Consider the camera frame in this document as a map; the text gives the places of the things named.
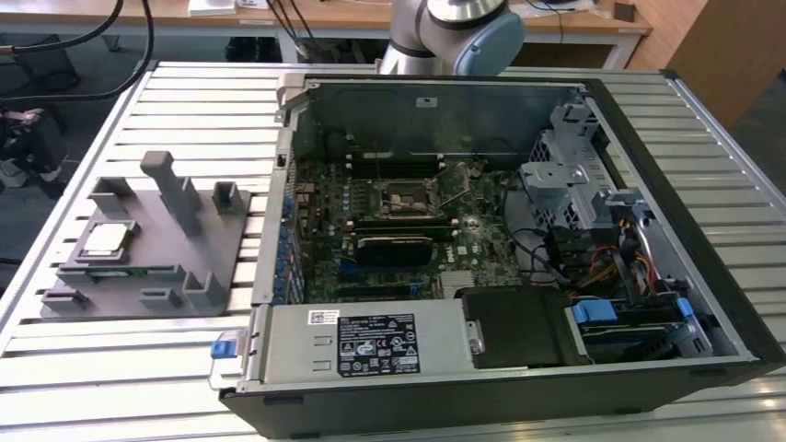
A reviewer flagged silver CPU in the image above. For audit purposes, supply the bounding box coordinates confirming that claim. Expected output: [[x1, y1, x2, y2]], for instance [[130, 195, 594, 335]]
[[83, 223, 141, 259]]

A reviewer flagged metal socket cover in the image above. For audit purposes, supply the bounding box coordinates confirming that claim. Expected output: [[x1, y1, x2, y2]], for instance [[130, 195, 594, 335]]
[[427, 161, 481, 208]]

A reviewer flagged CPU socket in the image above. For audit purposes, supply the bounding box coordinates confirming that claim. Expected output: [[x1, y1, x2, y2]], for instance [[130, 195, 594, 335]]
[[378, 180, 445, 220]]

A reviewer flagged black mesh wastebasket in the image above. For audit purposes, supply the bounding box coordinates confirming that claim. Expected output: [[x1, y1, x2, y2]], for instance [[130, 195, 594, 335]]
[[0, 45, 82, 93]]

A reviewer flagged green RAM stick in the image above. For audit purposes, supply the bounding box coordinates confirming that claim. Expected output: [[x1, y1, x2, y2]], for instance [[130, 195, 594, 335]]
[[86, 264, 178, 280]]

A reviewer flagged grey parts rack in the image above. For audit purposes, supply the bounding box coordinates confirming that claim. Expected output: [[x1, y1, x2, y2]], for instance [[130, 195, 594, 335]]
[[38, 149, 255, 320]]

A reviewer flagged wooden desk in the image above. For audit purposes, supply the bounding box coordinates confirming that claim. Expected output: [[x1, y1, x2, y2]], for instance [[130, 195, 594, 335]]
[[0, 0, 656, 64]]

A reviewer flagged blue case latch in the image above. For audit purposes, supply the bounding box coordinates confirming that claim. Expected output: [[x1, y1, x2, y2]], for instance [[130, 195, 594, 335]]
[[209, 337, 239, 361]]

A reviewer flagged silver power supply unit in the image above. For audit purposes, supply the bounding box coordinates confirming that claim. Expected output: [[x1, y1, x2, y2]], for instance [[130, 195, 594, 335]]
[[237, 298, 487, 387]]

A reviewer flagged black graphics card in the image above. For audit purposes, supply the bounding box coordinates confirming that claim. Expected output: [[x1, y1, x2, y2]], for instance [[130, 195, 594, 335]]
[[353, 234, 435, 269]]

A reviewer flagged black expansion slot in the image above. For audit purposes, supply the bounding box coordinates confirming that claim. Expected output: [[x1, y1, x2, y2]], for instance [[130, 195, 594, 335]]
[[339, 285, 411, 297]]

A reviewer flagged silver chipset heatsink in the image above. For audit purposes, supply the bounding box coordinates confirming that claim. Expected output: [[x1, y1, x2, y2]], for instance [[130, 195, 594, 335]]
[[439, 270, 481, 293]]

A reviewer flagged green motherboard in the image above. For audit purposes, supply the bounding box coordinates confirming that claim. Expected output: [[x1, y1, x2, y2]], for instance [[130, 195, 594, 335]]
[[283, 154, 561, 308]]

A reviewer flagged metal drive cage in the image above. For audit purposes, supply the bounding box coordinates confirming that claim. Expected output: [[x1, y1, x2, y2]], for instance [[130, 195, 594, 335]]
[[517, 101, 624, 232]]

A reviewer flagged black PC case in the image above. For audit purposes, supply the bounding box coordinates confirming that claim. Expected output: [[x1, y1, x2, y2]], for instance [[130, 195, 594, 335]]
[[207, 68, 786, 442]]

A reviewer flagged blue disk carrier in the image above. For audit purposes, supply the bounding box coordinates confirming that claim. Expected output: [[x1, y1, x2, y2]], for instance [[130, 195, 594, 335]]
[[569, 297, 620, 332]]

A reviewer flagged blue plastic clip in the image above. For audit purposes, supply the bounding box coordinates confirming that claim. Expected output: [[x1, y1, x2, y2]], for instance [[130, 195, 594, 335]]
[[673, 297, 698, 326]]

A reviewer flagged wooden cabinet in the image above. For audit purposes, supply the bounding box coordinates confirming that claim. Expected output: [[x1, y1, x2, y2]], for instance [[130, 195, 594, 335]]
[[625, 0, 786, 130]]

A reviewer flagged black cable hose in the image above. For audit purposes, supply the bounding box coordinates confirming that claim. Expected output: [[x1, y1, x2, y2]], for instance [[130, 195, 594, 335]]
[[0, 0, 130, 57]]

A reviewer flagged thin black cable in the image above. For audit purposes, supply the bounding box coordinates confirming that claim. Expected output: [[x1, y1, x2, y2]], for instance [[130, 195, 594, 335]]
[[0, 0, 157, 101]]

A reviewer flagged orange yellow wire bundle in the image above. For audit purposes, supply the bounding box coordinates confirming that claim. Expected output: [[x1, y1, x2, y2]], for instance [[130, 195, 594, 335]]
[[568, 246, 654, 296]]

